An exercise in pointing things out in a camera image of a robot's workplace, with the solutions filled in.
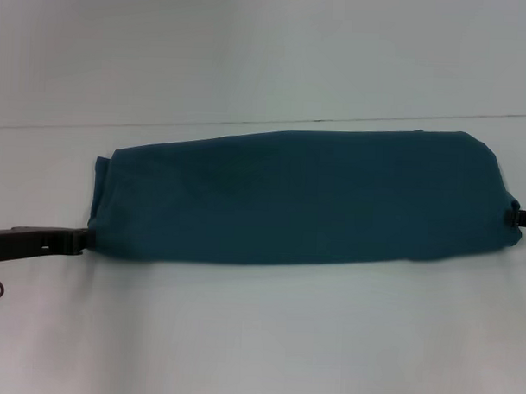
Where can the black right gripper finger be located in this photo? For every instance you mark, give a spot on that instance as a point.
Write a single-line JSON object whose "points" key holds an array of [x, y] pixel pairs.
{"points": [[521, 218]]}

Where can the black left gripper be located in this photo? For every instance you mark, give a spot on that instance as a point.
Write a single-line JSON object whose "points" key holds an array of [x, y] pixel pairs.
{"points": [[28, 240]]}

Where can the teal t-shirt with FREE print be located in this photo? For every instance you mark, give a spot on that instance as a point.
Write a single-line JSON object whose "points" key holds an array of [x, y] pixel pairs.
{"points": [[297, 198]]}

